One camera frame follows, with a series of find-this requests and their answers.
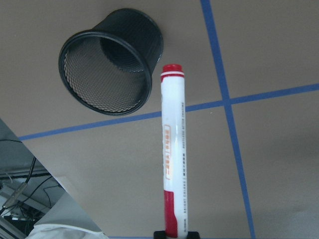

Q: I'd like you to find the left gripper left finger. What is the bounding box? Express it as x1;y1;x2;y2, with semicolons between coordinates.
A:
153;231;166;239

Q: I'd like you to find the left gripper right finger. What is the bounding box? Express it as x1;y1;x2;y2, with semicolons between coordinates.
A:
187;231;200;239

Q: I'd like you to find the red white marker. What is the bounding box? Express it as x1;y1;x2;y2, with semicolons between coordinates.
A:
160;64;188;239

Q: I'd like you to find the black mesh pen cup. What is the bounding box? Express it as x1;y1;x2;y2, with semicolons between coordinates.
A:
58;8;163;116

